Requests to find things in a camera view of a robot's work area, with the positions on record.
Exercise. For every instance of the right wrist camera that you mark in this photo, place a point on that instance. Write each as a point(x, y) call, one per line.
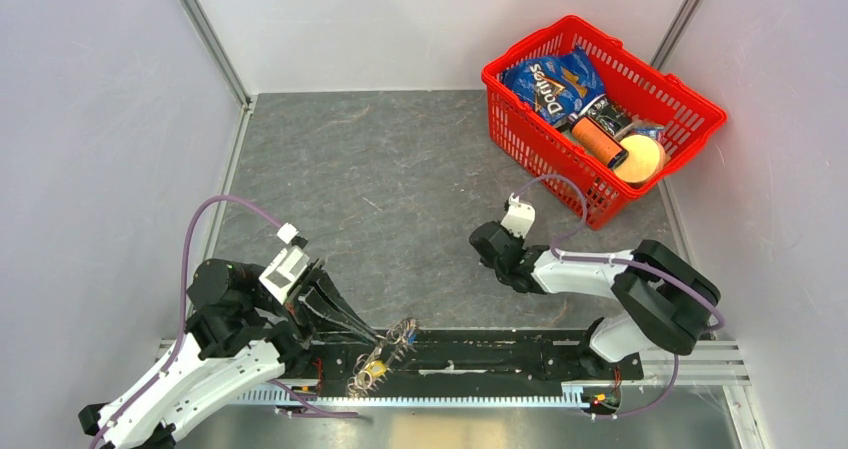
point(519, 217)

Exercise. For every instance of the black snack packet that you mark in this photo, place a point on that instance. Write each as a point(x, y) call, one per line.
point(607, 115)

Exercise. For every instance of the blue Doritos chip bag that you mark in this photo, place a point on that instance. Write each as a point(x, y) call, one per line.
point(555, 87)

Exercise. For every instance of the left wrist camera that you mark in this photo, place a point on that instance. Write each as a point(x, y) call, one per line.
point(282, 273)

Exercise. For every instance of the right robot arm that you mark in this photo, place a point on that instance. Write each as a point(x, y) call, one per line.
point(665, 302)

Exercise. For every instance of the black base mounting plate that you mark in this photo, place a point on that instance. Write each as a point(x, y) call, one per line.
point(481, 363)

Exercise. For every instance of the orange cylindrical can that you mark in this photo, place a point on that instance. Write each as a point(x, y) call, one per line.
point(597, 142)

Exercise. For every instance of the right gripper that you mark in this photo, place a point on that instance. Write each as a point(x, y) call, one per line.
point(518, 239)

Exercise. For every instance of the round yellow sponge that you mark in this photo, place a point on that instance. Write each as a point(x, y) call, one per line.
point(646, 158)

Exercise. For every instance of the red plastic basket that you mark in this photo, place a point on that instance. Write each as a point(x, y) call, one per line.
point(661, 106)

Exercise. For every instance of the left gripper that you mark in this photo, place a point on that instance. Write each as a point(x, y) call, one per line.
point(327, 294)

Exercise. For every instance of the slotted cable duct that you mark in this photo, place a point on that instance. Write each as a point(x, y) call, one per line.
point(570, 397)

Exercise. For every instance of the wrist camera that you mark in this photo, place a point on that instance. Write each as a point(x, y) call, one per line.
point(282, 273)
point(519, 217)

